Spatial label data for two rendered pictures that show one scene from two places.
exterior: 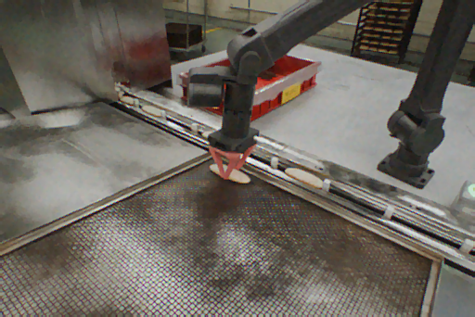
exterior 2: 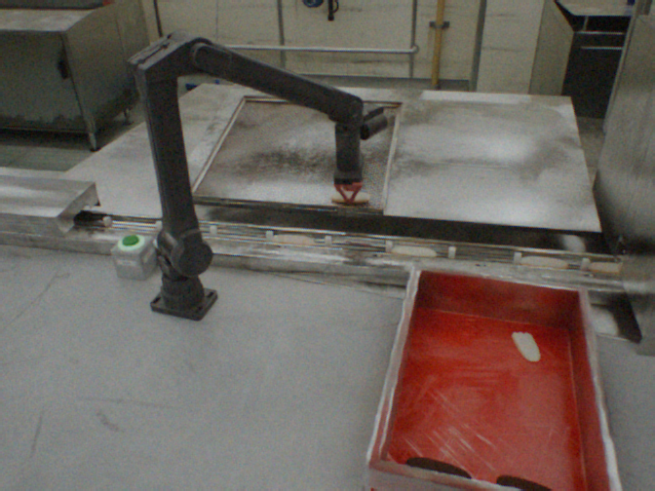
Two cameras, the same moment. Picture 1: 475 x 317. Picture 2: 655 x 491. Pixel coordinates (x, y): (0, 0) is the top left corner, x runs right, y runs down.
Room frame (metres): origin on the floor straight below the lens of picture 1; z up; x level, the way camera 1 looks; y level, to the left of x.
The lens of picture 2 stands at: (1.59, -0.59, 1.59)
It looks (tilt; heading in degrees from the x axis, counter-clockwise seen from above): 34 degrees down; 154
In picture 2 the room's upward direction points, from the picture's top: 2 degrees counter-clockwise
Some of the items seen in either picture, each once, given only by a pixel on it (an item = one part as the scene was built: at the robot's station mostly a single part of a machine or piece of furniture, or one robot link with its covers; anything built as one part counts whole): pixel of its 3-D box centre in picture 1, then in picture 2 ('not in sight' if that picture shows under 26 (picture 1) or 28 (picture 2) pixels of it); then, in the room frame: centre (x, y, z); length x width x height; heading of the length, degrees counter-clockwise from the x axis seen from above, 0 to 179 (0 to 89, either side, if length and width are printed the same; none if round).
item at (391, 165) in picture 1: (409, 159); (181, 287); (0.63, -0.45, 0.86); 0.12 x 0.09 x 0.08; 44
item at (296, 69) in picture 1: (252, 79); (490, 382); (1.14, -0.07, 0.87); 0.49 x 0.34 x 0.10; 138
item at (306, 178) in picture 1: (303, 176); (292, 239); (0.56, -0.17, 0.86); 0.10 x 0.04 x 0.01; 52
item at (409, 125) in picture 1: (414, 135); (183, 252); (0.62, -0.43, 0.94); 0.09 x 0.05 x 0.10; 100
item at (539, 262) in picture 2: (151, 110); (544, 262); (0.91, 0.27, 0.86); 0.10 x 0.04 x 0.01; 52
